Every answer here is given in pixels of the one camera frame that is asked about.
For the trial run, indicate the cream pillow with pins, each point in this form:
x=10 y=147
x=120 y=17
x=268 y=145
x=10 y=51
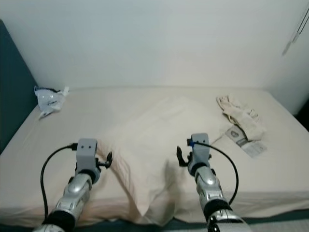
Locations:
x=149 y=140

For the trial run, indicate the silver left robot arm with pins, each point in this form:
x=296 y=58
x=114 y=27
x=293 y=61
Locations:
x=72 y=203

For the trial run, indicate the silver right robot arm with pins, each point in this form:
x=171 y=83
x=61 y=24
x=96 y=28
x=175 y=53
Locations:
x=215 y=193

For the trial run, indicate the white printed leaflet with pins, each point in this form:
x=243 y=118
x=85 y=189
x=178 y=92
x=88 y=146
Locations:
x=253 y=147

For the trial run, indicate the crumpled cream cloth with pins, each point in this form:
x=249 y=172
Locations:
x=246 y=118

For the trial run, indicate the white and blue plastic bag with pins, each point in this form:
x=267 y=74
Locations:
x=50 y=100

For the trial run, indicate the bed with cream sheet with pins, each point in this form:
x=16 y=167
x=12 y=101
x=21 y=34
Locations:
x=285 y=169

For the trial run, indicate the teal upholstered headboard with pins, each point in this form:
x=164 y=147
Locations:
x=12 y=87

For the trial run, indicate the grey hanging curtain wand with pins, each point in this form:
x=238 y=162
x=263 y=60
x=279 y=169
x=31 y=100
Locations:
x=297 y=34

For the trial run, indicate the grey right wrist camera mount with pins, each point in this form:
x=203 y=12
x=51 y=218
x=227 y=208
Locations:
x=200 y=147

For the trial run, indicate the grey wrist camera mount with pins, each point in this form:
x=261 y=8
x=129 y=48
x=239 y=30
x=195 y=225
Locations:
x=200 y=147
x=87 y=152

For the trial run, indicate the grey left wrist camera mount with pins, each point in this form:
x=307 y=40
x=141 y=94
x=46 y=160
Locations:
x=87 y=152

